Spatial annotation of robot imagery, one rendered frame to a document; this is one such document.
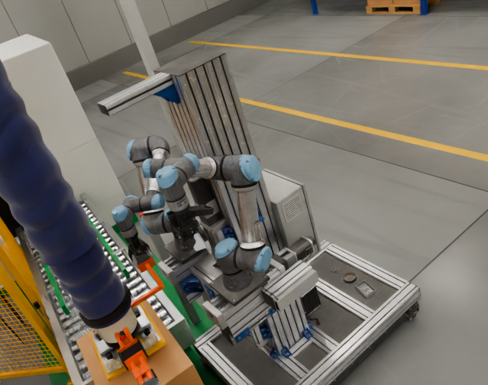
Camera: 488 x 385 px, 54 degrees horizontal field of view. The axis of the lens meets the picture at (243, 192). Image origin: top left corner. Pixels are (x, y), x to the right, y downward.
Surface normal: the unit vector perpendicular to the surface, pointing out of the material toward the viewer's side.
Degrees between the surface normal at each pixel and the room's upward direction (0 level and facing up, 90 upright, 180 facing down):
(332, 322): 0
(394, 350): 0
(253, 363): 0
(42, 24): 90
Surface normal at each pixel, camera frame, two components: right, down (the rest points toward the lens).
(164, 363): -0.27, -0.81
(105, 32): 0.58, 0.29
